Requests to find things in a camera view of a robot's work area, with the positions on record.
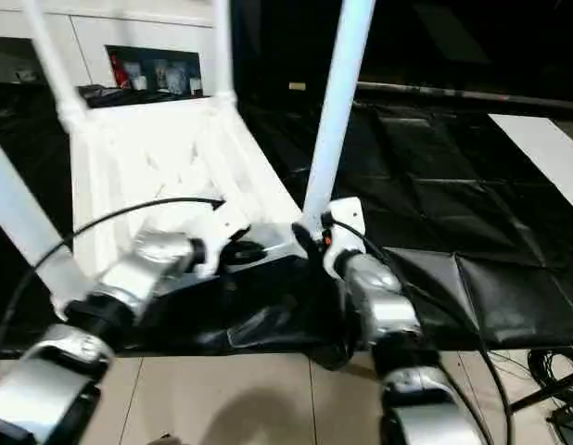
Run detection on white plastic table top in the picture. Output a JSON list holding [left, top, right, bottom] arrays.
[[49, 95, 312, 322]]

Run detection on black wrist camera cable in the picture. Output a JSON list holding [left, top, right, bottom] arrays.
[[0, 197, 227, 377], [329, 214, 516, 445]]

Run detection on white cabinet with glass doors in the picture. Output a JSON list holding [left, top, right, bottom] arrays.
[[0, 0, 237, 99]]

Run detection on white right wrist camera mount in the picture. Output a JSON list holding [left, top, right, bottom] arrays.
[[320, 196, 367, 280]]

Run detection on white plastic table leg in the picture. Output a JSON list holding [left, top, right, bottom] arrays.
[[19, 0, 92, 130], [301, 0, 379, 234], [210, 0, 240, 113], [0, 133, 92, 317]]

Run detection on black plastic mat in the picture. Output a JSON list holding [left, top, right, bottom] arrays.
[[0, 81, 573, 372]]

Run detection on black stand leg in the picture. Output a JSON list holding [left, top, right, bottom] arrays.
[[510, 369, 573, 413]]

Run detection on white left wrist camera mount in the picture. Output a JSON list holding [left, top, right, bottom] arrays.
[[192, 202, 251, 280]]

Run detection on black left wrist camera cable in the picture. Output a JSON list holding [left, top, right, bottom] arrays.
[[0, 197, 227, 377]]

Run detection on white flat board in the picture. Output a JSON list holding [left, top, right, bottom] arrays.
[[488, 113, 573, 210]]

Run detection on red bottle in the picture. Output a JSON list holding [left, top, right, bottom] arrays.
[[109, 54, 131, 89]]

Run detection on long dark metal rod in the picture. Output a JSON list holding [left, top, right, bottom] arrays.
[[354, 81, 573, 108]]

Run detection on black floor cables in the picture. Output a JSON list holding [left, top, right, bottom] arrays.
[[526, 346, 573, 445]]

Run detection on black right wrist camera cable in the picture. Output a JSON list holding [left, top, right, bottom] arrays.
[[329, 214, 516, 445]]

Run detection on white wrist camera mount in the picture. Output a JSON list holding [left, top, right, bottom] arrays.
[[192, 202, 251, 280], [320, 196, 367, 280]]

